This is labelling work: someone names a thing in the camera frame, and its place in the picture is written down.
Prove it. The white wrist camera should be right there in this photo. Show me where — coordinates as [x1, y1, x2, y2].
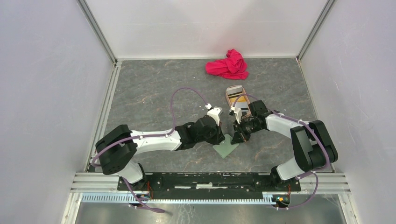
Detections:
[229, 106, 242, 124]
[205, 103, 223, 126]

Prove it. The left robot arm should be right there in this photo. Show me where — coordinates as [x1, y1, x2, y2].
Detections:
[92, 115, 225, 190]

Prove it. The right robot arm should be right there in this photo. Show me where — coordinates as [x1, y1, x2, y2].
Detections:
[230, 100, 338, 190]

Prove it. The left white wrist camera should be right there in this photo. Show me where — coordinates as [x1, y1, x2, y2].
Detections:
[205, 103, 223, 126]

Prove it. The red cloth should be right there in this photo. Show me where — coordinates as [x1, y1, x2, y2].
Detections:
[205, 49, 249, 80]

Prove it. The white striped credit card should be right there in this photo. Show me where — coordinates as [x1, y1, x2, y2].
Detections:
[226, 85, 243, 96]

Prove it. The yellow credit card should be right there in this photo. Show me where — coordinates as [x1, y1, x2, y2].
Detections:
[229, 96, 247, 104]

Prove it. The green card holder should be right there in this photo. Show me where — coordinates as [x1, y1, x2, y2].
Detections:
[213, 134, 239, 159]

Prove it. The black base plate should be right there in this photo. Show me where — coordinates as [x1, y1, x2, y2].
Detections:
[131, 172, 301, 199]

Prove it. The white slotted cable duct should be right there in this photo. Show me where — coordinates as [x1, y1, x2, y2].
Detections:
[81, 193, 276, 205]

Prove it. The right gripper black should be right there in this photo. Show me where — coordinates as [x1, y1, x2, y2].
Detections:
[231, 118, 262, 144]

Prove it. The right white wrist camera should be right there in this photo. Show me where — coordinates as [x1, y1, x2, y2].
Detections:
[229, 106, 242, 124]

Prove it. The pink oval tray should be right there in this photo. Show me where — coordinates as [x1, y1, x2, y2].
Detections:
[226, 85, 251, 118]

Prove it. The grey striped credit card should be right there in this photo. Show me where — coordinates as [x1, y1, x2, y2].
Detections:
[235, 101, 250, 115]

